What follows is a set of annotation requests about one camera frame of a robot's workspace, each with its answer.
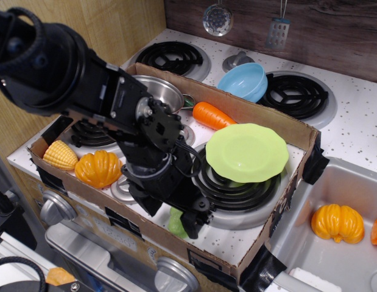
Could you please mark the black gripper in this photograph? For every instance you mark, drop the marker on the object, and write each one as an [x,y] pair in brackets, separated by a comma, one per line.
[157,177]

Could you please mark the green toy broccoli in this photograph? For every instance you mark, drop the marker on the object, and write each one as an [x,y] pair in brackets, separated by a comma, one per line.
[175,226]

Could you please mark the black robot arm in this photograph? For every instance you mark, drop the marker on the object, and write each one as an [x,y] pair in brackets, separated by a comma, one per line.
[48,68]

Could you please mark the steel pot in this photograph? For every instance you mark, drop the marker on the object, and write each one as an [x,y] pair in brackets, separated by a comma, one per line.
[166,93]

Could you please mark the grey stove knob front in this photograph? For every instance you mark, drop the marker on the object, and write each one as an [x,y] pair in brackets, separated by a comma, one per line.
[120,190]

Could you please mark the grey stove knob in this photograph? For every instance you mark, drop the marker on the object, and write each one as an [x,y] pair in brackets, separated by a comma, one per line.
[188,135]
[236,60]
[120,190]

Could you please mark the silver oven knob right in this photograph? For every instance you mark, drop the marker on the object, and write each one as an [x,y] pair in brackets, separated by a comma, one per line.
[172,276]

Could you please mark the silver oven knob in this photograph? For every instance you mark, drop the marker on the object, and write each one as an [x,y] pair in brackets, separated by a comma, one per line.
[172,276]
[56,209]

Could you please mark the cardboard fence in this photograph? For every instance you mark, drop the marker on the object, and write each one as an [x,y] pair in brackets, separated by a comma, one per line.
[220,259]

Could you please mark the front right black burner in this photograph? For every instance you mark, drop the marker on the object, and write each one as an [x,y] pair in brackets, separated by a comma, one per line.
[225,194]

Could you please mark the grey stove knob middle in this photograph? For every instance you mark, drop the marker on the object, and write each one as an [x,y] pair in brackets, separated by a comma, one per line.
[188,135]

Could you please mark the orange toy pumpkin half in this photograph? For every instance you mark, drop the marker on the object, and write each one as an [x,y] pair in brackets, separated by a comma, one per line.
[100,169]

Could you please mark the green plastic plate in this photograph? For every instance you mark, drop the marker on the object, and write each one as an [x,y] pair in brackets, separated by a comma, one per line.
[247,153]

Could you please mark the orange toy carrot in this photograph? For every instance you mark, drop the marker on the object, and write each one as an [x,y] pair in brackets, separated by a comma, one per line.
[210,116]

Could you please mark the silver oven knob left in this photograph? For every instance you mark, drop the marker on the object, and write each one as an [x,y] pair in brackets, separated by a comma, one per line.
[56,209]

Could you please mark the yellow toy corn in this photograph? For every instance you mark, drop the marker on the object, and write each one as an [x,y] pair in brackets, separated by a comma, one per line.
[61,156]

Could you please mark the orange toy bottom left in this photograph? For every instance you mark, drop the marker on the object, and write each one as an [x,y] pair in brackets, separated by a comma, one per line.
[58,276]

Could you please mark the blue plastic bowl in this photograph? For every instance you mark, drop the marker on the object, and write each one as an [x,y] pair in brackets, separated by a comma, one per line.
[247,81]

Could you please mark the back left black burner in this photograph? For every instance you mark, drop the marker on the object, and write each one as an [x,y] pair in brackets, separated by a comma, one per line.
[173,56]

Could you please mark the silver sink basin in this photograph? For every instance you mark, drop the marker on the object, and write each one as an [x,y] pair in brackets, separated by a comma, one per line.
[351,267]

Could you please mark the grey stove knob back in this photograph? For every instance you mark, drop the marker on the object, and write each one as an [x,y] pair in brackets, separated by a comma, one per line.
[236,60]

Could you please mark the orange toy pumpkin in sink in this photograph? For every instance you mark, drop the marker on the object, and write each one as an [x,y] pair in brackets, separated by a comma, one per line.
[340,223]

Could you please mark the back right black burner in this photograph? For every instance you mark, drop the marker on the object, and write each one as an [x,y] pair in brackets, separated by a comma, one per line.
[297,96]

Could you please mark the hanging metal strainer ladle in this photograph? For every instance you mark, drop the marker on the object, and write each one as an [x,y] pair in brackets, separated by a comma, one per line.
[217,19]

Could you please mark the hanging metal grater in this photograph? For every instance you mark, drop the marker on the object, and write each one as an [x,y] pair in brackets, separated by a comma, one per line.
[278,29]

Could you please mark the silver oven door handle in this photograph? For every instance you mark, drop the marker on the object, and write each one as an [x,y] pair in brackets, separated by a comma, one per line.
[98,261]

